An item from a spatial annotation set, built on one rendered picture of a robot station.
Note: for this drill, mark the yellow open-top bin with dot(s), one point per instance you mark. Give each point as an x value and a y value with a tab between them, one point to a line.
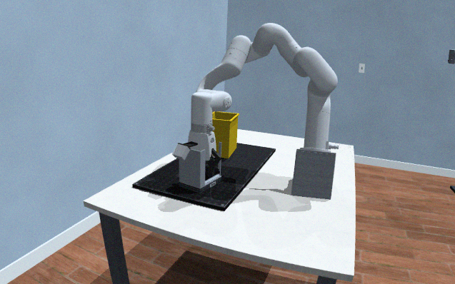
225	132

